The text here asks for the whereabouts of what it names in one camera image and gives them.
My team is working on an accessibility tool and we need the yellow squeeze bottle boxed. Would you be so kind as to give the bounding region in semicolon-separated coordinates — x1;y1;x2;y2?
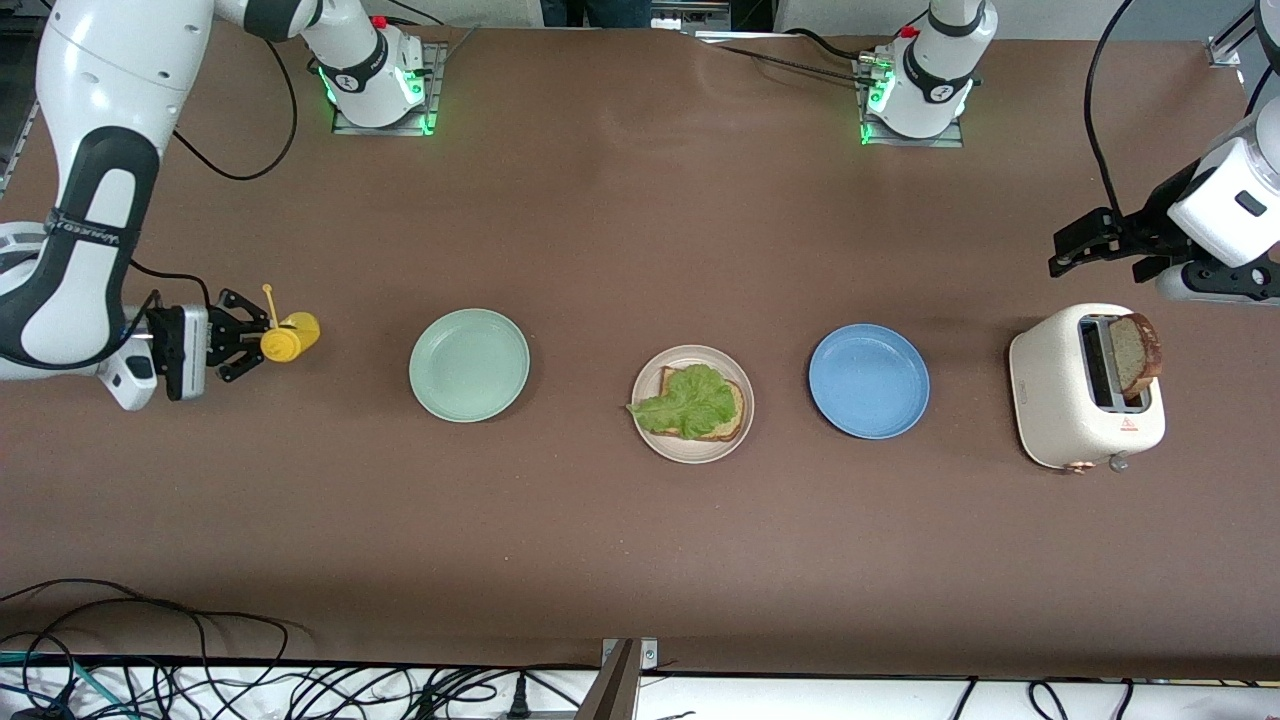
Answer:
260;285;322;364

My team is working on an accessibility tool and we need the toasted bread slice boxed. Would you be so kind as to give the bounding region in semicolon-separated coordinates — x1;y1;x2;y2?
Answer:
1108;312;1164;403
655;366;748;443

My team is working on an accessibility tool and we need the green lettuce leaf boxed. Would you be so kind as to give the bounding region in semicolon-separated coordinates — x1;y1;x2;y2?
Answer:
626;363;738;439

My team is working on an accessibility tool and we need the mint green plate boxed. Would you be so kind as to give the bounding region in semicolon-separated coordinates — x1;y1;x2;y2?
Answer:
408;308;531;424

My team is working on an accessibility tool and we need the blue plate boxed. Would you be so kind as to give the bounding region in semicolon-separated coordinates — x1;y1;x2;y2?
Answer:
808;323;931;440

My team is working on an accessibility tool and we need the beige plate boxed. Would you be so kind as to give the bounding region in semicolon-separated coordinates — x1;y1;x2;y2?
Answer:
630;344;756;465

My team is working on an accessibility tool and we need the white toaster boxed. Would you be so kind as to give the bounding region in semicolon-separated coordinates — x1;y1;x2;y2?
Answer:
1008;303;1167;473

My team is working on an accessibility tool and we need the aluminium profile corner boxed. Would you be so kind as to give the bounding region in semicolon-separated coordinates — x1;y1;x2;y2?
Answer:
1205;0;1280;69

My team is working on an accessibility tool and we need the grey device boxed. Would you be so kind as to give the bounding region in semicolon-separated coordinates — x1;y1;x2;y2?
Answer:
650;0;733;33

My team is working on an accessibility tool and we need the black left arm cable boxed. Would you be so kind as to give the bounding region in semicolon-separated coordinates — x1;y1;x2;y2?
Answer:
1083;0;1136;216

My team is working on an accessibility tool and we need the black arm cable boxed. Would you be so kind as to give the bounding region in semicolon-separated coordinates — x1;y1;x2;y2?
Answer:
125;35;301;321
1083;0;1136;216

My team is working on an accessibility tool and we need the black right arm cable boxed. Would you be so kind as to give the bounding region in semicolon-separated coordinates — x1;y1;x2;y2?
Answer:
125;35;301;321

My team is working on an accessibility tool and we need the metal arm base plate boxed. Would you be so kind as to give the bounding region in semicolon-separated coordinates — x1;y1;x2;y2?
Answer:
331;40;448;137
853;55;967;149

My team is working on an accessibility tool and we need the black looped cable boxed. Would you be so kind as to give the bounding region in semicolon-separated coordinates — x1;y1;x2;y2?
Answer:
0;578;301;720

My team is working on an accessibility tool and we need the aluminium frame structure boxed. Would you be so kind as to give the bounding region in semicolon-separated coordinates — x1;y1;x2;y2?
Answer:
0;0;51;196

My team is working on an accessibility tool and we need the teal cable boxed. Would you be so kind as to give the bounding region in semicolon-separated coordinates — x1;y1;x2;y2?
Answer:
0;650;136;720

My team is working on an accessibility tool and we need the black braided cable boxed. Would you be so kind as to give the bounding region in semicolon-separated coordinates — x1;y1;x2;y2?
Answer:
695;28;881;86

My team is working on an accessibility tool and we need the metal table edge bracket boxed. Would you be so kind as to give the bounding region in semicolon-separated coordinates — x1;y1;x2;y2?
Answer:
575;637;661;720

